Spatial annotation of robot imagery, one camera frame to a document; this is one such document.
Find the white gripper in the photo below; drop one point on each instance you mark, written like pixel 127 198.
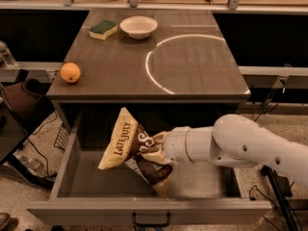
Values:
pixel 175 143

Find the brown chip bag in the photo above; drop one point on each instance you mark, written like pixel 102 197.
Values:
pixel 128 141

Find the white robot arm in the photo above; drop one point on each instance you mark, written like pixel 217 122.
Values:
pixel 233 141

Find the orange fruit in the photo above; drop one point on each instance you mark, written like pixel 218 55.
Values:
pixel 70 72

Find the white bowl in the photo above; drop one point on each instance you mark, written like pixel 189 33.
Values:
pixel 138 27

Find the plastic bottle on floor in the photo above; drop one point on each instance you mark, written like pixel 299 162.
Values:
pixel 31 163

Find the green yellow sponge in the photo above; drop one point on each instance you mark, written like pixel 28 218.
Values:
pixel 103 29

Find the brown office chair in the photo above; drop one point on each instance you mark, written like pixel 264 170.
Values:
pixel 25 107

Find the plastic water bottle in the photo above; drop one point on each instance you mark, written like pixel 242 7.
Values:
pixel 6 55

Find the black drawer handle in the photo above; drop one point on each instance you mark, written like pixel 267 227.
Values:
pixel 158 222

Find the black wire rack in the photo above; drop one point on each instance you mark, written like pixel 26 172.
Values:
pixel 61 139

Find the black stand with cables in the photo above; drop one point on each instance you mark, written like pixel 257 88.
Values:
pixel 282 190

